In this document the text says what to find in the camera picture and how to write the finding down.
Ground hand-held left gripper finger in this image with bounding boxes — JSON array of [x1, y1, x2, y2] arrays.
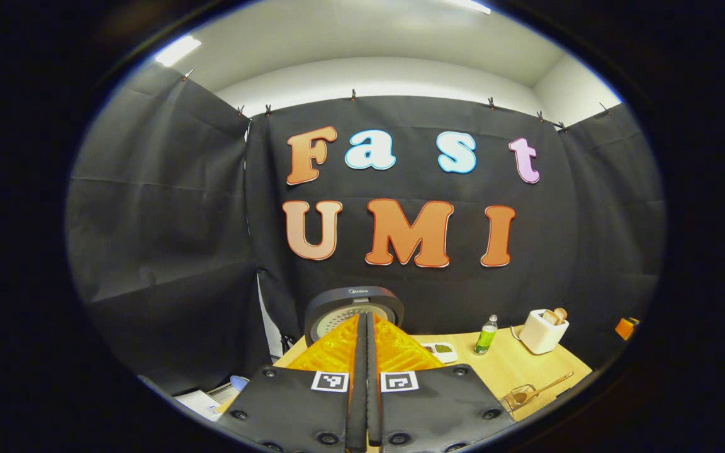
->
[[218, 313, 368, 453], [366, 313, 515, 453]]

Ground dark rice cooker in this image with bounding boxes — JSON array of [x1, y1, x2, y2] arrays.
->
[[303, 286, 405, 347]]

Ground wooden spoon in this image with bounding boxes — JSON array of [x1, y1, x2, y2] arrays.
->
[[510, 372, 575, 406]]

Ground metal wire chopstick holder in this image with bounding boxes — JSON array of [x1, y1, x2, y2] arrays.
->
[[502, 384, 536, 413]]

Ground white divided bean dish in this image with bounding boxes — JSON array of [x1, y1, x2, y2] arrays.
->
[[422, 342, 459, 364]]

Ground white toaster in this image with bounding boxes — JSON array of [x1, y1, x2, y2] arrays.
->
[[519, 308, 570, 355]]

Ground green label bottle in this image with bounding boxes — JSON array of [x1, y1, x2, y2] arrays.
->
[[475, 315, 499, 356]]

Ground white papers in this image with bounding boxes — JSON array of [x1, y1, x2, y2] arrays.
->
[[174, 376, 250, 421]]

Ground black backdrop cloth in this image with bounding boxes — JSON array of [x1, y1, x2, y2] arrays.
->
[[65, 63, 665, 397]]

